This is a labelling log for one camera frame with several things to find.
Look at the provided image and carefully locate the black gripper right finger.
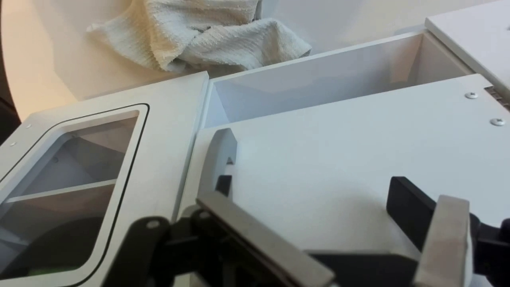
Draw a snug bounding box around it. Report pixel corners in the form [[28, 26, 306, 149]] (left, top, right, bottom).
[[386, 176, 510, 287]]

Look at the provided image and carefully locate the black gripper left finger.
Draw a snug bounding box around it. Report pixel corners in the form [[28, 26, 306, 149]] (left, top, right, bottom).
[[102, 187, 337, 287]]

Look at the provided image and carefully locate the white oven door with window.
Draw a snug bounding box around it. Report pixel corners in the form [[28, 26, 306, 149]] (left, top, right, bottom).
[[0, 70, 212, 287]]

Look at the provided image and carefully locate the white toy kitchen cabinet body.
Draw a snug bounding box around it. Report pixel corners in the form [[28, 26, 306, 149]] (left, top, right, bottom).
[[203, 0, 510, 129]]

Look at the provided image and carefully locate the white cloth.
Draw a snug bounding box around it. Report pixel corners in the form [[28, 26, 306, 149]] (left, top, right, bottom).
[[86, 0, 314, 75]]

